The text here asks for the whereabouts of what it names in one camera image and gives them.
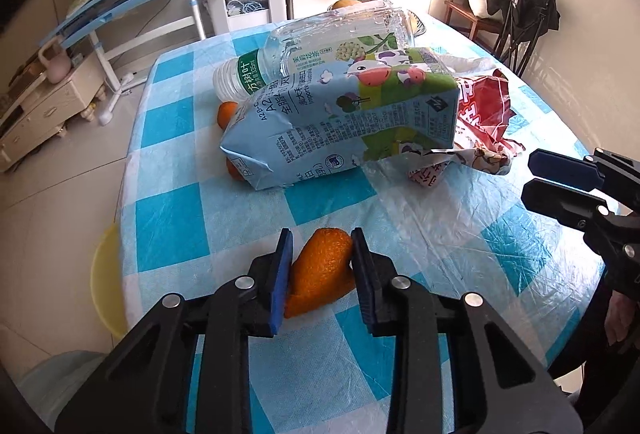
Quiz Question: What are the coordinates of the white low cabinet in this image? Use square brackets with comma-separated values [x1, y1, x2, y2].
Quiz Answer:
[0, 56, 108, 172]

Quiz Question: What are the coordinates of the black bag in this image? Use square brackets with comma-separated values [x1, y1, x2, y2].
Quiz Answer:
[485, 0, 561, 74]

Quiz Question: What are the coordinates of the pink kettlebell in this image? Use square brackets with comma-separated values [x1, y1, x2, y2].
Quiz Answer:
[39, 38, 70, 83]

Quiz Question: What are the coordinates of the person's right hand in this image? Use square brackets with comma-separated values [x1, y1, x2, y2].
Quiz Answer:
[604, 289, 640, 356]

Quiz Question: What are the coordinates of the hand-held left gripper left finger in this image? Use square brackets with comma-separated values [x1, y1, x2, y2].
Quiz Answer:
[54, 228, 294, 434]

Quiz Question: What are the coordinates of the pale blue container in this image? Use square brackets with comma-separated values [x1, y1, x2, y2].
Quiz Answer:
[20, 349, 107, 415]

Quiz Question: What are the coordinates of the pale blue milk carton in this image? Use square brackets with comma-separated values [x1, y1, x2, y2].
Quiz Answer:
[219, 46, 461, 191]

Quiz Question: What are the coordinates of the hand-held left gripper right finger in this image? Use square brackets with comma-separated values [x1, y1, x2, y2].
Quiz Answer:
[350, 227, 583, 434]

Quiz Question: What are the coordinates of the fruit basket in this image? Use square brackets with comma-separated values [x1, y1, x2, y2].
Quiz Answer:
[407, 8, 427, 38]

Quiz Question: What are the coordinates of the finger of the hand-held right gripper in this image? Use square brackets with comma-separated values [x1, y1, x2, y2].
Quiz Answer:
[520, 179, 640, 299]
[528, 147, 640, 195]

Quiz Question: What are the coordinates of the clear plastic bottle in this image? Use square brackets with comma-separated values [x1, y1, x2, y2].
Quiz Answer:
[213, 7, 416, 102]

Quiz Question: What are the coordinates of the red snack wrapper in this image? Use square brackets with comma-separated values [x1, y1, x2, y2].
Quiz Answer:
[407, 64, 526, 189]

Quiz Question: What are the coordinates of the orange fruit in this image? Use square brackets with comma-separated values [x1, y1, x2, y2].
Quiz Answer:
[217, 101, 240, 131]

